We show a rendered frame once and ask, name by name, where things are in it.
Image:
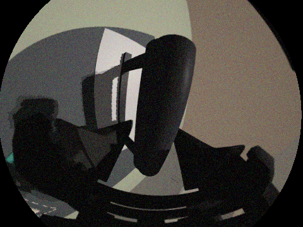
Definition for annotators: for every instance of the teal small trowel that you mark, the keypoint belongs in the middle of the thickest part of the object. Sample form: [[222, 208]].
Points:
[[11, 159]]

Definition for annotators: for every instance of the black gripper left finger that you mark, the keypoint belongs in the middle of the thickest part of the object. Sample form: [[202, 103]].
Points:
[[100, 146]]

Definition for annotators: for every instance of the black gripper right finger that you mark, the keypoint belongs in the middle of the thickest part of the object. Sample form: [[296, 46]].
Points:
[[197, 159]]

